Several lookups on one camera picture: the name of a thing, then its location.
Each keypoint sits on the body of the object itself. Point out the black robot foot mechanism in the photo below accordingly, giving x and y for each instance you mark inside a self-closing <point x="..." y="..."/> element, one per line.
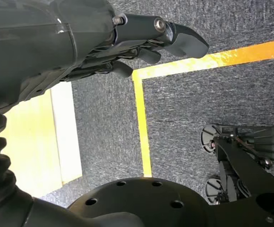
<point x="243" y="163"/>

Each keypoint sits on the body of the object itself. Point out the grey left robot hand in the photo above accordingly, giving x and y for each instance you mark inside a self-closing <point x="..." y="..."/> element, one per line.
<point x="32" y="47"/>

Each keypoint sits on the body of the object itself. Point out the yellow floor tape line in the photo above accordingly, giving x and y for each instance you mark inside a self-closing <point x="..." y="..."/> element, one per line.
<point x="142" y="125"/>

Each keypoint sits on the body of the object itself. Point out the pale wooden desk panel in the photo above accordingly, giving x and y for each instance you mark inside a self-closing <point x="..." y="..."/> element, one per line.
<point x="32" y="144"/>

